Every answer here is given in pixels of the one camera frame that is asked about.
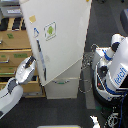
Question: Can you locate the green android sticker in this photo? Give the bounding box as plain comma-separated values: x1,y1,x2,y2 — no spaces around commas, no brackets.
44,22,56,41

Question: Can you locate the wooden drawer cabinet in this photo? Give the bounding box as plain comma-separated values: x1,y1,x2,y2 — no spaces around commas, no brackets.
0,16,46,99

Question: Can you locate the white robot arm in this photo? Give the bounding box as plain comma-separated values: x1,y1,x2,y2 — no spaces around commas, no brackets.
0,56,36,119

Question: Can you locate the bottom fridge drawer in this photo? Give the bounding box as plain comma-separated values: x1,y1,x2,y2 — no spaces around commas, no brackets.
45,77,79,99

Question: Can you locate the grey device on cabinet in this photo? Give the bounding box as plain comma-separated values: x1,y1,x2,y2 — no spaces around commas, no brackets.
1,6,23,18

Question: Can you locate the white refrigerator body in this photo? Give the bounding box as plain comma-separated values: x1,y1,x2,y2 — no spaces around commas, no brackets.
45,59,82,99

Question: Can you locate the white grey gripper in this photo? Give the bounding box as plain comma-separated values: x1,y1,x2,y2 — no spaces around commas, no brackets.
15,56,36,84

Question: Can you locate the coiled cable on floor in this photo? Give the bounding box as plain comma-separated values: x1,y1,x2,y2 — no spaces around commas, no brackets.
78,43,100,94

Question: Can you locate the white fridge door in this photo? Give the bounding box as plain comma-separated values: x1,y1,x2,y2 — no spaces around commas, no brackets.
19,0,92,85

